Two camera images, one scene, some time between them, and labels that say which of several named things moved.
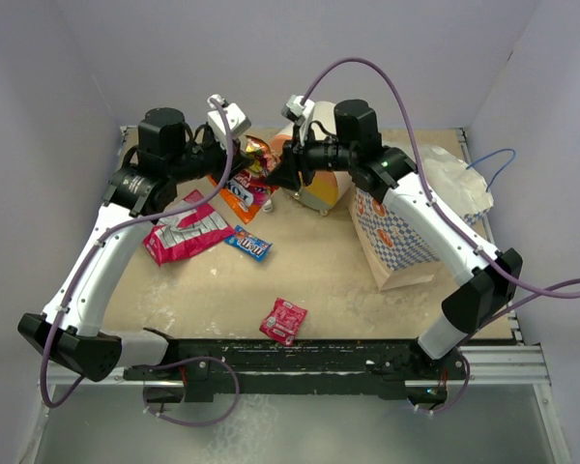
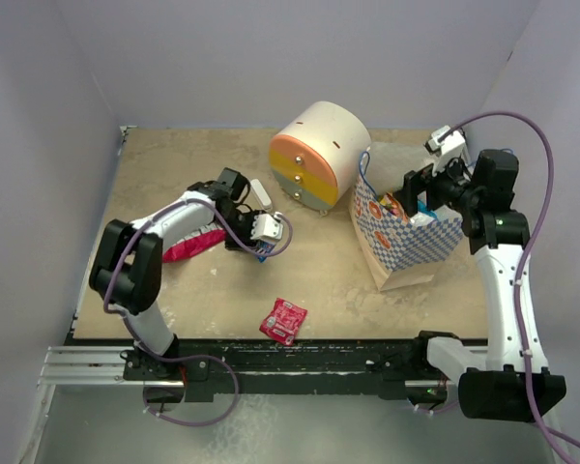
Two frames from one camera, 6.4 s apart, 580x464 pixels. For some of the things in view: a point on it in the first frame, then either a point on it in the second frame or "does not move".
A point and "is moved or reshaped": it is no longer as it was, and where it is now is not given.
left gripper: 239,159 -> 246,237
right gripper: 296,158 -> 426,179
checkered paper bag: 395,255 does not move
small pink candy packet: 283,321 does not move
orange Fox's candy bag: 245,188 is moved or reshaped
